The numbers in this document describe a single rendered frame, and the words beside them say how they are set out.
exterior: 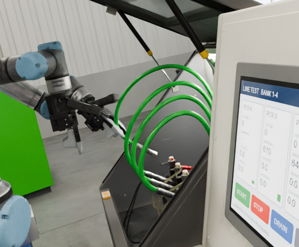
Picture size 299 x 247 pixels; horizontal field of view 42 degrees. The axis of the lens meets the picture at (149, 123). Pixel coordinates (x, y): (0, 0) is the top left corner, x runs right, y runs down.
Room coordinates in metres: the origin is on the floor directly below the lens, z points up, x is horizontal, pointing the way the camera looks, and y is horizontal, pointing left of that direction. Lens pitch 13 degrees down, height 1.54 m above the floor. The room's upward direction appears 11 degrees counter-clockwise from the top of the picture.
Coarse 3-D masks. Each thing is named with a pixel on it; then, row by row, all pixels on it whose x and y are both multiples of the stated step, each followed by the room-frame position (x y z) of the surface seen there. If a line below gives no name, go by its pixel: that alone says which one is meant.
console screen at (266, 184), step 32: (256, 64) 0.74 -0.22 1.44; (256, 96) 0.73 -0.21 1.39; (288, 96) 0.62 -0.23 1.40; (256, 128) 0.71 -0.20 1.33; (288, 128) 0.61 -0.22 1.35; (256, 160) 0.70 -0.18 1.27; (288, 160) 0.60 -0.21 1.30; (256, 192) 0.68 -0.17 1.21; (288, 192) 0.59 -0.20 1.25; (256, 224) 0.67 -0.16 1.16; (288, 224) 0.58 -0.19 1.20
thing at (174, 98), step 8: (176, 96) 1.14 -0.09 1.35; (184, 96) 1.14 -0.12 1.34; (192, 96) 1.15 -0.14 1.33; (160, 104) 1.13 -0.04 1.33; (200, 104) 1.15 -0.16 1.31; (152, 112) 1.12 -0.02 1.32; (208, 112) 1.15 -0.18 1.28; (144, 120) 1.12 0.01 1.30; (136, 136) 1.11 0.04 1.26; (136, 144) 1.11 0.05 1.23; (136, 168) 1.11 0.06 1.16; (152, 184) 1.12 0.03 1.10; (160, 184) 1.12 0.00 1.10; (168, 184) 1.13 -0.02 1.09
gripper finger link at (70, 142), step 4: (68, 132) 1.22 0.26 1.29; (72, 132) 1.22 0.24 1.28; (68, 136) 1.22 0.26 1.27; (72, 136) 1.22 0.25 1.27; (68, 140) 1.22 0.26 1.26; (72, 140) 1.22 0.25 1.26; (64, 144) 1.22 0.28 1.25; (68, 144) 1.22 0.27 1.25; (72, 144) 1.22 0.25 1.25; (76, 144) 1.22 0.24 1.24; (80, 144) 1.22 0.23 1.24; (80, 148) 1.23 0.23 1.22; (80, 152) 1.24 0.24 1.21
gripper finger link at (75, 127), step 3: (72, 117) 1.22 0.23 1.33; (75, 120) 1.21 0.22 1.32; (75, 123) 1.21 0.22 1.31; (72, 126) 1.20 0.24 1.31; (75, 126) 1.20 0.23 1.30; (75, 129) 1.20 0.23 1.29; (75, 132) 1.21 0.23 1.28; (78, 132) 1.21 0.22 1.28; (75, 135) 1.21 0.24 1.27; (78, 135) 1.21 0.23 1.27; (75, 138) 1.22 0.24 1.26; (78, 138) 1.21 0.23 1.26; (78, 141) 1.22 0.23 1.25
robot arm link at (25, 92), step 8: (0, 88) 1.34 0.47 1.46; (8, 88) 1.34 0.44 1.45; (16, 88) 1.34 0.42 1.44; (24, 88) 1.35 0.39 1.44; (32, 88) 1.36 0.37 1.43; (16, 96) 1.35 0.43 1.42; (24, 96) 1.35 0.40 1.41; (32, 96) 1.35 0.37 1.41; (40, 96) 1.36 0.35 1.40; (24, 104) 1.37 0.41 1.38; (32, 104) 1.35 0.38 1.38; (40, 104) 1.35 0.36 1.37; (40, 112) 1.37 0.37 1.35; (48, 112) 1.34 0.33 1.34
